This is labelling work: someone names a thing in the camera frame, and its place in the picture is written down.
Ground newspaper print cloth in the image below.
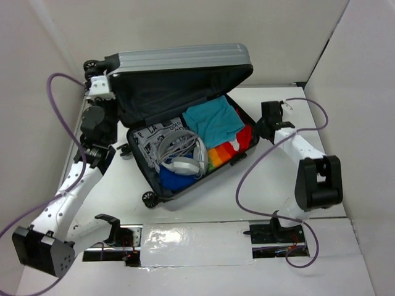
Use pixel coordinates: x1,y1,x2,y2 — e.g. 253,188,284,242
133,117,187,172

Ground light blue shirt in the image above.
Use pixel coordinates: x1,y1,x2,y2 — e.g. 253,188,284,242
182,96,245,150

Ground dark grey hardshell suitcase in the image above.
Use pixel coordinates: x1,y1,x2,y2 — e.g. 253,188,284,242
83,44,259,208

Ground rainbow cartoon white shirt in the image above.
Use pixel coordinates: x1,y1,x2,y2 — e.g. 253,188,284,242
207,109,252,171

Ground white grey headphones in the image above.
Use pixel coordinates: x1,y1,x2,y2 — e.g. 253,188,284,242
157,129,209,179

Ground dark blue towel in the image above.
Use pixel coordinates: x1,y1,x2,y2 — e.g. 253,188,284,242
159,166,201,192

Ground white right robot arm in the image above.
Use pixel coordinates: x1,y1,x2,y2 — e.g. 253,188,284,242
254,101,343,242

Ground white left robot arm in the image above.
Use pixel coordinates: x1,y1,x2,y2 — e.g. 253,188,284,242
12,97,122,278

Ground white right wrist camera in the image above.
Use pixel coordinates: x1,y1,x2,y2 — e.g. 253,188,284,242
280,99,293,113

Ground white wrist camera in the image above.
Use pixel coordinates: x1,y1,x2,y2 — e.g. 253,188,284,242
87,75,115,100
280,99,293,113

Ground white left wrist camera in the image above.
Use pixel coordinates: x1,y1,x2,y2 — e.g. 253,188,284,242
87,75,115,100

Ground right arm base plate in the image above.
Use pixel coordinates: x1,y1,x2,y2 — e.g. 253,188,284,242
243,224,309,259

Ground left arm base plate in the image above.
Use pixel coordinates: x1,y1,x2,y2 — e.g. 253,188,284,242
82,224,143,267

